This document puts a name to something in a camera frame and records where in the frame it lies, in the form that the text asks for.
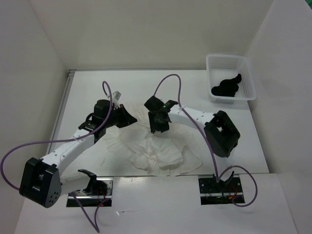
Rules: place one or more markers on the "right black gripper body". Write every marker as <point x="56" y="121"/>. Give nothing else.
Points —
<point x="154" y="121"/>

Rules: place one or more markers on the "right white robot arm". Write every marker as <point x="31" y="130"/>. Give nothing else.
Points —
<point x="217" y="129"/>

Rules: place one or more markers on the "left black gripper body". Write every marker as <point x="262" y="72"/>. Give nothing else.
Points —
<point x="112" y="119"/>

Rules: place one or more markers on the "white plastic basket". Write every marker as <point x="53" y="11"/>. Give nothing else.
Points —
<point x="220" y="67"/>

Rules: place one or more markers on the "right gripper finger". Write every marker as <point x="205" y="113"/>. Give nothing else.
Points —
<point x="164" y="127"/>
<point x="155" y="128"/>

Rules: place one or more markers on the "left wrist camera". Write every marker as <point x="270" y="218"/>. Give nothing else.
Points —
<point x="115" y="97"/>

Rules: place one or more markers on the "white skirt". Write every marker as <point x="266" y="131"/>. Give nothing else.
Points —
<point x="172" y="153"/>

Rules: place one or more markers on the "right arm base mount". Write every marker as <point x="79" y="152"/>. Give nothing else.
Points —
<point x="213" y="193"/>

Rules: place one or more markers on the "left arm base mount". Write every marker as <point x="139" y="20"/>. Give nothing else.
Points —
<point x="102" y="192"/>

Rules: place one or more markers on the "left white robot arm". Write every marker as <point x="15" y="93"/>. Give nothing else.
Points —
<point x="42" y="182"/>

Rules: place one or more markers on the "black folded skirt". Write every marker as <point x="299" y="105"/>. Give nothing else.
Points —
<point x="227" y="87"/>

